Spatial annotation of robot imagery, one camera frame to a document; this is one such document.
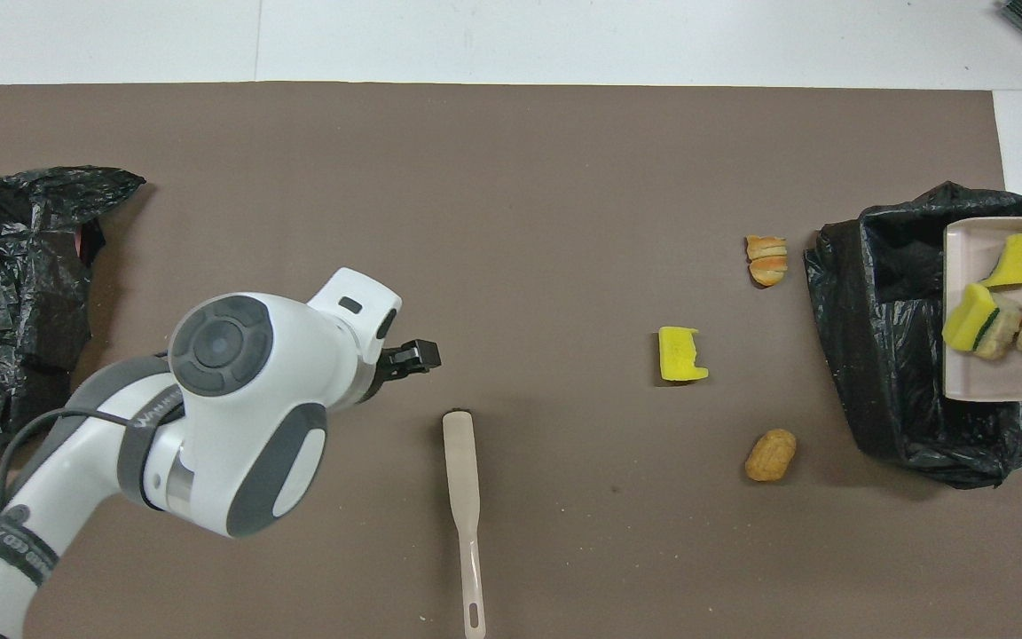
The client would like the beige plastic dustpan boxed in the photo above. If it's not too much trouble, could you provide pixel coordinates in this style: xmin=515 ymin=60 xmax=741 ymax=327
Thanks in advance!
xmin=943 ymin=217 xmax=1022 ymax=403

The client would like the brown bread roll toy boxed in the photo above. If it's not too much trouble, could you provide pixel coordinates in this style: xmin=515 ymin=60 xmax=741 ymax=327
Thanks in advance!
xmin=745 ymin=430 xmax=798 ymax=483

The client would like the yellow green sponge piece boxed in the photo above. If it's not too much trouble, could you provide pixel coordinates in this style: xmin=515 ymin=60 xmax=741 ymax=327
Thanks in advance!
xmin=942 ymin=282 xmax=1000 ymax=351

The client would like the crumpled black trash bag bin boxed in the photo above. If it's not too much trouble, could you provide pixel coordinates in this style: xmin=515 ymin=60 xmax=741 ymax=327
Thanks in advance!
xmin=0 ymin=166 xmax=146 ymax=449

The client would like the left arm gripper cable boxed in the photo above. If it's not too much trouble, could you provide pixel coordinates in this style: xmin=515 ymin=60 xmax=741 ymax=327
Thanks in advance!
xmin=0 ymin=404 xmax=135 ymax=639

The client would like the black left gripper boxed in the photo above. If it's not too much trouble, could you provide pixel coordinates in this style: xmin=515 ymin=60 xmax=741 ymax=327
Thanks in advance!
xmin=360 ymin=339 xmax=443 ymax=402

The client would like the open black trash bag bin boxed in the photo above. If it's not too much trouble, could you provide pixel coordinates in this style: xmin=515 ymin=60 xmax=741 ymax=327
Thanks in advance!
xmin=802 ymin=182 xmax=1022 ymax=491

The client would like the small curved yellow sponge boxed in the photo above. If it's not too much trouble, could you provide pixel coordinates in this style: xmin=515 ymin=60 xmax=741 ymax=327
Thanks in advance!
xmin=981 ymin=233 xmax=1022 ymax=289

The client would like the beige hand brush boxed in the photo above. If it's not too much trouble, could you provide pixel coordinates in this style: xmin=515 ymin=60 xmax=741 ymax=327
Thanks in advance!
xmin=442 ymin=409 xmax=487 ymax=639

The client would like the notched yellow sponge block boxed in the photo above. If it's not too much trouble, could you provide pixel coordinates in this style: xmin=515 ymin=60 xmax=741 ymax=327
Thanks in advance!
xmin=659 ymin=327 xmax=709 ymax=383

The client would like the brown table mat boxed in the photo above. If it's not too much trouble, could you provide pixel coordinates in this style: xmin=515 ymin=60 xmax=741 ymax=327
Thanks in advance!
xmin=0 ymin=83 xmax=1022 ymax=639

